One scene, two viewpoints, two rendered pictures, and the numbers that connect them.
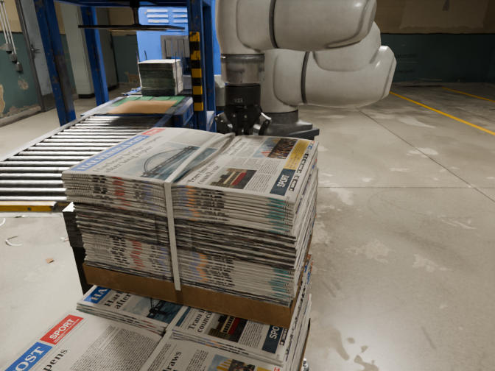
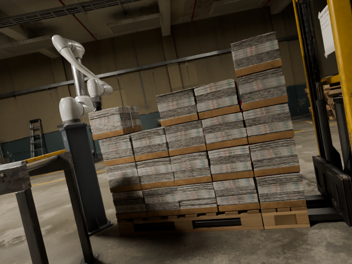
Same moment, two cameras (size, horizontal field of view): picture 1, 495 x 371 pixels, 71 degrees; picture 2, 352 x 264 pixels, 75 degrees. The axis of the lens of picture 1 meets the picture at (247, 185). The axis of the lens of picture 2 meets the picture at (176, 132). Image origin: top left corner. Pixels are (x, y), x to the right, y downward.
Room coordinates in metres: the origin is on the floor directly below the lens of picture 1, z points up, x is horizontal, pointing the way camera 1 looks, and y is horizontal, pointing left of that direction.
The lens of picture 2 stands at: (0.13, 2.13, 0.87)
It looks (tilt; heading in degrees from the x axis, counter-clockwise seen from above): 3 degrees down; 269
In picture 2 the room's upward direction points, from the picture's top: 12 degrees counter-clockwise
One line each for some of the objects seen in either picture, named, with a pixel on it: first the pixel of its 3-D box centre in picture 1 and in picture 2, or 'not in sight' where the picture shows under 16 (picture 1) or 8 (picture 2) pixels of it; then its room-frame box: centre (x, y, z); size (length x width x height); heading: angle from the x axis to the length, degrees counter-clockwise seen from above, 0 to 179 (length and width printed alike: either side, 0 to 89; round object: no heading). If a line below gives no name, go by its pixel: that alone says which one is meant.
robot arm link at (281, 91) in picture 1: (277, 69); (69, 108); (1.04, -0.08, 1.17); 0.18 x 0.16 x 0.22; 68
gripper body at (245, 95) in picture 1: (242, 105); (98, 107); (0.75, 0.01, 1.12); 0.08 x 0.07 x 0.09; 71
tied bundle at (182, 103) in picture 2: not in sight; (183, 108); (0.01, 0.25, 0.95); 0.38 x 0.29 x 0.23; 73
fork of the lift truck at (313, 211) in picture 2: not in sight; (257, 218); (-0.35, 0.50, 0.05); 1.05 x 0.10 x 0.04; 162
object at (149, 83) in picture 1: (162, 76); not in sight; (3.13, 0.74, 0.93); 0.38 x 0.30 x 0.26; 0
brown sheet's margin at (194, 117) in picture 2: not in sight; (184, 119); (0.01, 0.25, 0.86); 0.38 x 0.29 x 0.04; 73
